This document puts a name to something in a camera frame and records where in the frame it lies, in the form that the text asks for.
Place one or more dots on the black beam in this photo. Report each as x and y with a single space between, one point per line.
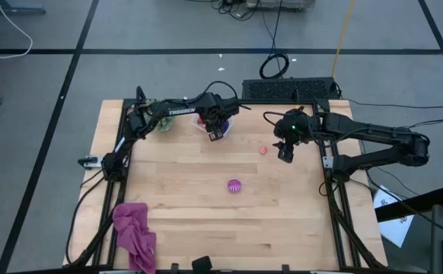
412 205

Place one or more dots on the clear plastic tupperware container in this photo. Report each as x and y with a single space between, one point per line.
230 121

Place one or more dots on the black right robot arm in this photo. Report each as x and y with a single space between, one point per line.
377 133

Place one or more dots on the grey equipment box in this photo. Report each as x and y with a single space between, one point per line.
278 4

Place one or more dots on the magenta white striped ball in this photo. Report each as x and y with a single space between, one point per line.
234 186

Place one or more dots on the grey table base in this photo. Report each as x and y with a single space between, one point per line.
16 8

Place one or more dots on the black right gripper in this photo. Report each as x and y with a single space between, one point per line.
297 127

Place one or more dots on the red strawberry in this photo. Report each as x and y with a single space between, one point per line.
201 122

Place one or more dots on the black aluminium table frame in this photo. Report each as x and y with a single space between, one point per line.
282 102

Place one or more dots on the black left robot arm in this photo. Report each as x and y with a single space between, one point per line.
160 108

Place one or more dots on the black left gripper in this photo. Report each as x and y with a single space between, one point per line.
215 108

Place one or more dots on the metal clamp bracket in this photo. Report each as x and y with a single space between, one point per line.
91 162
327 162

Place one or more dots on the small black object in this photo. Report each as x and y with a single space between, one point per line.
202 263

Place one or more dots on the magenta cloth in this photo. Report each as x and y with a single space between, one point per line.
132 228

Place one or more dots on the small black edge clamp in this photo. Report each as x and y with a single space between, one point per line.
174 268
285 268

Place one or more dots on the white paper sheet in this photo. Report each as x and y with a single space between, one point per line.
394 224

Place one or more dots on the small pink peach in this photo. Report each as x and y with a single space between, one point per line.
263 150

